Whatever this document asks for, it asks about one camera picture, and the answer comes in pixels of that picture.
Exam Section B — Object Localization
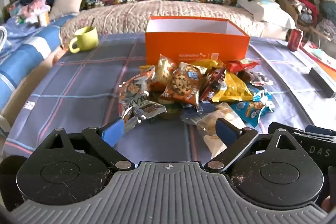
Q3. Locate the blue cookie packet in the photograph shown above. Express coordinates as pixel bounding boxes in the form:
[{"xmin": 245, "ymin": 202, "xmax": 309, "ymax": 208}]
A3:
[{"xmin": 231, "ymin": 89, "xmax": 276, "ymax": 128}]

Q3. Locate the pale cookie packet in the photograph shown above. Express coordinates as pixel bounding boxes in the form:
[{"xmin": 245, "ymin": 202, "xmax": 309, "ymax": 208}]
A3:
[{"xmin": 152, "ymin": 54, "xmax": 177, "ymax": 85}]

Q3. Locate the patterned grey cloth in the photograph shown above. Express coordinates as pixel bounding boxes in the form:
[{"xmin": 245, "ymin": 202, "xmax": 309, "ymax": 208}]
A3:
[{"xmin": 291, "ymin": 0, "xmax": 319, "ymax": 28}]

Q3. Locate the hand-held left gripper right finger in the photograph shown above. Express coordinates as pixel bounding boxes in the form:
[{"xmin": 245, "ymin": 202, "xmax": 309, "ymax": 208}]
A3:
[{"xmin": 205, "ymin": 118, "xmax": 298, "ymax": 172}]

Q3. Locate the yellow chip bag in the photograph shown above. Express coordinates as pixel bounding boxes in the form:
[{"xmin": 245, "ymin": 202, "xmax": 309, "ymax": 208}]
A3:
[{"xmin": 192, "ymin": 58, "xmax": 255, "ymax": 103}]

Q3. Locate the pink quilted bedspread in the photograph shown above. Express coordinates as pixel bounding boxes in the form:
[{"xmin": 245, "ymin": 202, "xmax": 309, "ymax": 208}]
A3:
[{"xmin": 60, "ymin": 0, "xmax": 265, "ymax": 42}]

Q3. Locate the black rectangular box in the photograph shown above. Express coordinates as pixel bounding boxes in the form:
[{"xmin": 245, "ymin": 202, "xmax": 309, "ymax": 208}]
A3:
[{"xmin": 308, "ymin": 67, "xmax": 336, "ymax": 99}]

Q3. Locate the person's right hand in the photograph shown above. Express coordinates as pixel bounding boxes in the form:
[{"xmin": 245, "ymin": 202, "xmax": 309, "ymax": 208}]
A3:
[{"xmin": 322, "ymin": 196, "xmax": 334, "ymax": 214}]

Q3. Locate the green mug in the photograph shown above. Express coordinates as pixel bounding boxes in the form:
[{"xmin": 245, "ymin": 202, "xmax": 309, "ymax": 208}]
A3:
[{"xmin": 69, "ymin": 26, "xmax": 99, "ymax": 54}]

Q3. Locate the plaid blue tablecloth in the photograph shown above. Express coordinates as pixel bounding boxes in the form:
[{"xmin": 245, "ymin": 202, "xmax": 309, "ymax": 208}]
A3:
[{"xmin": 5, "ymin": 32, "xmax": 336, "ymax": 161}]

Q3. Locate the red rimmed tray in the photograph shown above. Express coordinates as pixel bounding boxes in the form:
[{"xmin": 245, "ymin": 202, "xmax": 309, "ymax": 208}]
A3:
[{"xmin": 302, "ymin": 40, "xmax": 336, "ymax": 67}]

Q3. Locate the white box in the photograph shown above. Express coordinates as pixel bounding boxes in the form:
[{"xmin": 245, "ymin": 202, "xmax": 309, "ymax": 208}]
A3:
[{"xmin": 236, "ymin": 0, "xmax": 297, "ymax": 30}]

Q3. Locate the dark red snack packet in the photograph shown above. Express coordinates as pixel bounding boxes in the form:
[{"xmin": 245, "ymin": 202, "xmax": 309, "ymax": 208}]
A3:
[{"xmin": 199, "ymin": 68, "xmax": 227, "ymax": 102}]

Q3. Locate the small orange white bottle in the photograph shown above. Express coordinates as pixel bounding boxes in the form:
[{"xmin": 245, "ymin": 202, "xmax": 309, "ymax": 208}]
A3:
[{"xmin": 38, "ymin": 11, "xmax": 50, "ymax": 28}]

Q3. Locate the orange chocolate chip cookie packet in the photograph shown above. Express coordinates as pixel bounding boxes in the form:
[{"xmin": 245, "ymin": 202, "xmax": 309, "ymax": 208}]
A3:
[{"xmin": 160, "ymin": 62, "xmax": 205, "ymax": 106}]

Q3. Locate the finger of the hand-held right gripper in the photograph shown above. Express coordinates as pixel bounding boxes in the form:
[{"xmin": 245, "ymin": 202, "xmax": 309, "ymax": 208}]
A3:
[{"xmin": 268, "ymin": 121, "xmax": 307, "ymax": 136}]

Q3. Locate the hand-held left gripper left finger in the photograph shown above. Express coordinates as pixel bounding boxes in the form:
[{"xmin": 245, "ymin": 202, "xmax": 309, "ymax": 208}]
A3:
[{"xmin": 43, "ymin": 119, "xmax": 135, "ymax": 170}]

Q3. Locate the dark brown snack packet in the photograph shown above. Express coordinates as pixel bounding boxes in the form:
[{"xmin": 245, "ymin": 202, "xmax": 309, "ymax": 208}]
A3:
[{"xmin": 241, "ymin": 70, "xmax": 273, "ymax": 86}]

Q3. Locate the clear bread packet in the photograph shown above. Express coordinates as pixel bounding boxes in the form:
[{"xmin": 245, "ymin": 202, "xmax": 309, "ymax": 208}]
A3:
[{"xmin": 181, "ymin": 102, "xmax": 247, "ymax": 159}]

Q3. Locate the green brown snack packet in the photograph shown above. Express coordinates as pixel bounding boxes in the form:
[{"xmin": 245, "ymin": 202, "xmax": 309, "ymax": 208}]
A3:
[{"xmin": 159, "ymin": 97, "xmax": 183, "ymax": 119}]

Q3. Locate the blue striped blanket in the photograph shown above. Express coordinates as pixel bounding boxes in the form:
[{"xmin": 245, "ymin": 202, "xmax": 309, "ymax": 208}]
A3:
[{"xmin": 0, "ymin": 13, "xmax": 79, "ymax": 111}]

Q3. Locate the red soda can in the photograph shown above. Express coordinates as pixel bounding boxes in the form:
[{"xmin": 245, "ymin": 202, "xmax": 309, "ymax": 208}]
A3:
[{"xmin": 287, "ymin": 28, "xmax": 304, "ymax": 51}]

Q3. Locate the silver orange snack packet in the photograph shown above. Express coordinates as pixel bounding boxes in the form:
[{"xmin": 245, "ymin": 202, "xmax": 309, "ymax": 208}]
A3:
[{"xmin": 118, "ymin": 66, "xmax": 168, "ymax": 133}]

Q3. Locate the orange cardboard box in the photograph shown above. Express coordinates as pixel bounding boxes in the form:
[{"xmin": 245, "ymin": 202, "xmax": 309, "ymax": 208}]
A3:
[{"xmin": 145, "ymin": 16, "xmax": 250, "ymax": 67}]

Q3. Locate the pink cloth pile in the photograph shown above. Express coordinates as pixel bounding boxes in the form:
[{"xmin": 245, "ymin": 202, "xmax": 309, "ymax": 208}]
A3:
[{"xmin": 20, "ymin": 0, "xmax": 50, "ymax": 25}]

